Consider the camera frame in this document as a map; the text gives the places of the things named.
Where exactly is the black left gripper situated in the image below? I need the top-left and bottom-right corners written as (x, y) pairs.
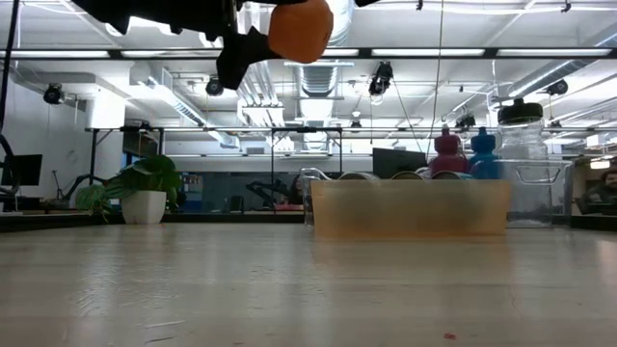
top-left (71, 0), bottom-right (309, 92)

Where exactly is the orange round toy fruit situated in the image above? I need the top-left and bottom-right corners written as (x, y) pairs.
top-left (267, 0), bottom-right (335, 65)

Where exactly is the person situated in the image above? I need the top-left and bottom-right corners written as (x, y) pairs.
top-left (287, 173), bottom-right (306, 206)
top-left (576, 168), bottom-right (617, 217)

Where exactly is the blue squeeze bottle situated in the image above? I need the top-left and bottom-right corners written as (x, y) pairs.
top-left (466, 126), bottom-right (502, 180)

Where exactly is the black aluminium rig frame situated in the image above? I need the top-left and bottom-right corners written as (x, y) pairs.
top-left (0, 46), bottom-right (617, 61)

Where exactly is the black looped cable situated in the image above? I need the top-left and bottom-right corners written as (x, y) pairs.
top-left (0, 133), bottom-right (21, 197)

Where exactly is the silver ventilation duct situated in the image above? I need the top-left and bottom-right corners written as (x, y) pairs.
top-left (287, 0), bottom-right (356, 153)

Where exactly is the magenta squeeze bottle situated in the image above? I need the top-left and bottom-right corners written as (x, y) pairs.
top-left (428, 125), bottom-right (469, 177)

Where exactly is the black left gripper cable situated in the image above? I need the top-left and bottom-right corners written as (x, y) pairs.
top-left (0, 0), bottom-right (21, 135)

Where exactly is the green potted plant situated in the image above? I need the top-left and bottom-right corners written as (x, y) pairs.
top-left (75, 153), bottom-right (183, 226)

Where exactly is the thin hanging cable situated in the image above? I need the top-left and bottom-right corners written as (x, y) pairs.
top-left (425, 0), bottom-right (444, 160)

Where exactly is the clear plastic bin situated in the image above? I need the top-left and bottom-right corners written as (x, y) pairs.
top-left (299, 167), bottom-right (338, 227)
top-left (469, 158), bottom-right (577, 228)

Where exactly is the clear bottle with black lid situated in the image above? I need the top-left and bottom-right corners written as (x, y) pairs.
top-left (496, 97), bottom-right (550, 163)

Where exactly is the black computer monitor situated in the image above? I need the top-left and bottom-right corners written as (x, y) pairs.
top-left (371, 147), bottom-right (429, 180)
top-left (0, 153), bottom-right (43, 187)

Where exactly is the black metal background frame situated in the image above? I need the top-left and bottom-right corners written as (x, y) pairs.
top-left (85, 125), bottom-right (617, 194)

